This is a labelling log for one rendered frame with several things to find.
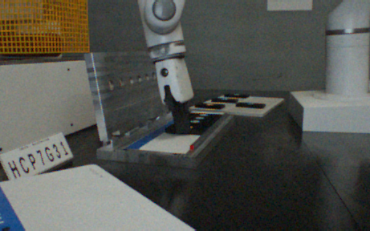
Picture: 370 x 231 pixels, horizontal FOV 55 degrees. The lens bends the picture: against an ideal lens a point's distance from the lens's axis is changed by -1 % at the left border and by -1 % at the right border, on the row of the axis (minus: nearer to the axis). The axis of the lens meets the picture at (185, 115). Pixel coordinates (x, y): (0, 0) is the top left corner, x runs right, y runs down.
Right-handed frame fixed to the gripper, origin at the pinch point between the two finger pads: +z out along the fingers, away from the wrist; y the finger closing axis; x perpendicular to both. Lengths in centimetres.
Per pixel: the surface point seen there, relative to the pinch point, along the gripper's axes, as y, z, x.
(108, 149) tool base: -15.6, 0.4, 11.0
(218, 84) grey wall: 225, 6, 40
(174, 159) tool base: -16.4, 3.8, -2.9
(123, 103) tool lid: -5.2, -7.6, 11.0
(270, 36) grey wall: 231, -25, -10
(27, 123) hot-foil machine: -16.9, -7.7, 28.1
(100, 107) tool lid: -16.4, -8.2, 10.1
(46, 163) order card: -27.5, -1.1, 16.6
